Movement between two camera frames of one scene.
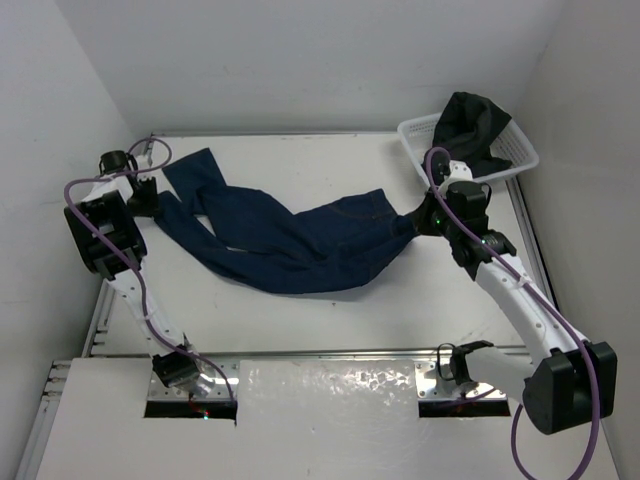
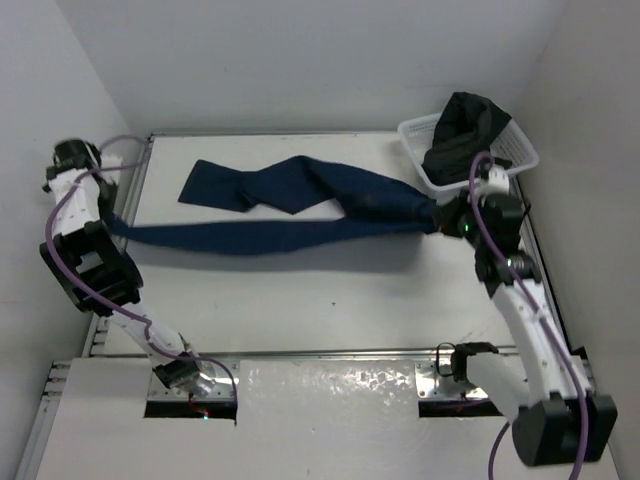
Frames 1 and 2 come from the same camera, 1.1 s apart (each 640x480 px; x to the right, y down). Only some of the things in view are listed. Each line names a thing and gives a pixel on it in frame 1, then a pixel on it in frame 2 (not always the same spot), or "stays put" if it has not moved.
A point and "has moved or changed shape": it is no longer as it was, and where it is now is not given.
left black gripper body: x=143 y=203 → x=107 y=199
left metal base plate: x=226 y=387 stays put
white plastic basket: x=511 y=144 stays put
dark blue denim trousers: x=255 y=243 has moved or changed shape
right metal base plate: x=430 y=385 stays put
